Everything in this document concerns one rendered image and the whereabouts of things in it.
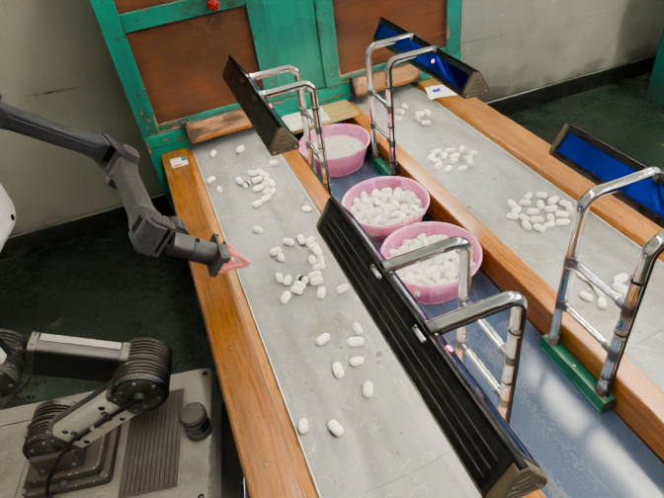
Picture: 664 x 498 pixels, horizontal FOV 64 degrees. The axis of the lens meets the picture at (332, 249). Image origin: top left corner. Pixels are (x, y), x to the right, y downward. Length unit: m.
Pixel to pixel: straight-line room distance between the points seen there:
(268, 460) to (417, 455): 0.28
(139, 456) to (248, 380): 0.46
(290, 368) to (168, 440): 0.46
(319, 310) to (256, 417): 0.33
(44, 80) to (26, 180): 0.55
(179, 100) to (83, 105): 0.97
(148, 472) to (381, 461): 0.67
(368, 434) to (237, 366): 0.33
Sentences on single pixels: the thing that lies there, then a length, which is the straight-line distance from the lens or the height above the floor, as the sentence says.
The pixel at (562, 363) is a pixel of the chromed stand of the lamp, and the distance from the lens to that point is 1.30.
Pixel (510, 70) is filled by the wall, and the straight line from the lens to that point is 3.74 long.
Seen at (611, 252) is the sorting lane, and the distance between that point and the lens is 1.54.
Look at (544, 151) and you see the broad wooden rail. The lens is 1.88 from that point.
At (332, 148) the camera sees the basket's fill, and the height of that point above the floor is 0.74.
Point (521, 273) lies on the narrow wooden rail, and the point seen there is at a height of 0.76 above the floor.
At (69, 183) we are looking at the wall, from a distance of 3.21.
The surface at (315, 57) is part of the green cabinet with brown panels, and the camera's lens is 2.20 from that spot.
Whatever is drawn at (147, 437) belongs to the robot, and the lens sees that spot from 1.59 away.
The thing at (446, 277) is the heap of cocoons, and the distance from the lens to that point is 1.41.
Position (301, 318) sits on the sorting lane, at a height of 0.74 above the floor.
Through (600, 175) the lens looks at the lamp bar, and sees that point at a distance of 1.22.
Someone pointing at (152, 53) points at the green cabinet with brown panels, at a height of 1.12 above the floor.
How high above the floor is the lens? 1.70
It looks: 39 degrees down
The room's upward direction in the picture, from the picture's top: 9 degrees counter-clockwise
